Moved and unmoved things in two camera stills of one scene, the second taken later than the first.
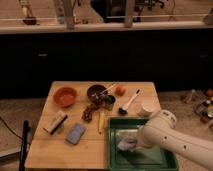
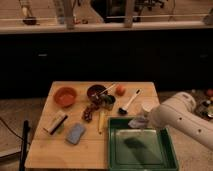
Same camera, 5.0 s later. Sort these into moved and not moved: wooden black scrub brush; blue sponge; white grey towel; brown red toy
Moved: white grey towel
Not moved: blue sponge; wooden black scrub brush; brown red toy
